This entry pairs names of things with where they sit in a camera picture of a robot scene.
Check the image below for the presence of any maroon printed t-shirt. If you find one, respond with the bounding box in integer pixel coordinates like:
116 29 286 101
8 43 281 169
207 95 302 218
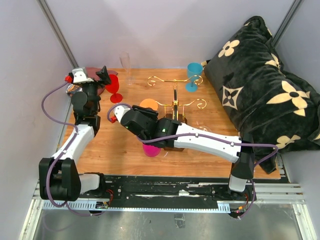
65 65 119 97

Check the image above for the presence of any red wine glass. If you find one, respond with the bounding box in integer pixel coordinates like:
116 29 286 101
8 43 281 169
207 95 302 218
104 74 123 104

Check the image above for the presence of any orange wine glass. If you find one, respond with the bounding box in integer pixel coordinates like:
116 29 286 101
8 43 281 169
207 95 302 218
139 98 159 111

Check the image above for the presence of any clear champagne flute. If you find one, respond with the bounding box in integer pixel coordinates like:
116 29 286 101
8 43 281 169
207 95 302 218
119 51 135 85

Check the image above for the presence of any pink wine glass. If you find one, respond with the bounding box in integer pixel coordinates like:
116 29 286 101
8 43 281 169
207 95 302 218
142 143 161 158

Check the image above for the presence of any gold wire glass rack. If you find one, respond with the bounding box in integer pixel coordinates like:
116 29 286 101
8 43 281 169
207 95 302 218
146 75 208 152

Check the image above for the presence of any blue wine glass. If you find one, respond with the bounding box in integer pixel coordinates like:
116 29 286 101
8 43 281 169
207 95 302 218
185 62 203 93

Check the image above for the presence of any clear round wine glass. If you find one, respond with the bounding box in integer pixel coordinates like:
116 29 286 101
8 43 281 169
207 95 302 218
186 122 211 159

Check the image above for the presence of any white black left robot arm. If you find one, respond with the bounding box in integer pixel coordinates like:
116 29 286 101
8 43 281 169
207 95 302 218
38 66 111 208

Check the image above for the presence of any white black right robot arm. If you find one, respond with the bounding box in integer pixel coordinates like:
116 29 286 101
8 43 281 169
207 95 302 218
114 105 254 200

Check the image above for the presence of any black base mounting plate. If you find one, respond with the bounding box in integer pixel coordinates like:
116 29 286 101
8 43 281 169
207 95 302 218
77 173 258 211

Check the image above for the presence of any black floral blanket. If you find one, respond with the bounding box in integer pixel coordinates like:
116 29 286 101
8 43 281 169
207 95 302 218
204 16 320 174

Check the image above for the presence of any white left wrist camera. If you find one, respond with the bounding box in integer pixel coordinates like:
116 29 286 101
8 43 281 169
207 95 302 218
64 67 94 85

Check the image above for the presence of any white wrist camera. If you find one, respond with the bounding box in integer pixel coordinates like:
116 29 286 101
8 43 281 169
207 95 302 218
64 67 94 85
107 103 132 123

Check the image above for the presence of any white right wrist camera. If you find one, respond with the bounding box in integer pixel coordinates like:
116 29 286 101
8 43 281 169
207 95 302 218
107 103 132 123

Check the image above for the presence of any aluminium frame rail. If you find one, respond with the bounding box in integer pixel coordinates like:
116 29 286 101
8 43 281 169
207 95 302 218
36 0 79 70

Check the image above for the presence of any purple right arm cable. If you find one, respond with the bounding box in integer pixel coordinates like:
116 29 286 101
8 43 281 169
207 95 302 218
106 103 279 221

